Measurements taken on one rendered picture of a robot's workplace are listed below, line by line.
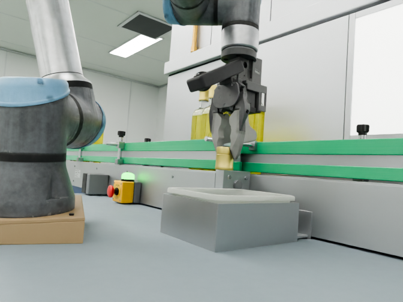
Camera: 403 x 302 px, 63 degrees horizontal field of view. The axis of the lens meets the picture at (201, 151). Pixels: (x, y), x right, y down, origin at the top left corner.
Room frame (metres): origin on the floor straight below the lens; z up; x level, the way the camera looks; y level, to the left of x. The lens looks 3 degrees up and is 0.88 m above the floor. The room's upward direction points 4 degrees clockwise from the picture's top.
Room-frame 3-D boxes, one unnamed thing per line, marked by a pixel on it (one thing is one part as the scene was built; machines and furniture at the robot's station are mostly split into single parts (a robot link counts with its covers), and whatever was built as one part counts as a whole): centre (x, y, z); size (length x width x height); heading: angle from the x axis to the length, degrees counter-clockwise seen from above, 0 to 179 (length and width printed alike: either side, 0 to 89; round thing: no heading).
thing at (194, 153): (1.53, 0.49, 0.93); 1.75 x 0.01 x 0.08; 38
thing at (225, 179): (0.84, -0.09, 0.85); 0.09 x 0.04 x 0.07; 128
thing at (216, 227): (0.69, -0.09, 0.79); 0.27 x 0.17 x 0.08; 128
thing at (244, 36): (0.65, -0.06, 1.14); 0.08 x 0.08 x 0.05
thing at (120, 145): (1.27, 0.33, 0.94); 0.07 x 0.04 x 0.13; 128
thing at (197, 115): (1.13, 0.00, 0.99); 0.06 x 0.06 x 0.21; 38
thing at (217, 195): (0.67, -0.07, 0.80); 0.22 x 0.17 x 0.09; 128
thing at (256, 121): (0.95, -0.14, 0.99); 0.06 x 0.06 x 0.21; 38
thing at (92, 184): (1.34, 0.42, 0.79); 0.08 x 0.08 x 0.08; 38
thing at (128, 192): (1.12, 0.24, 0.79); 0.07 x 0.07 x 0.07; 38
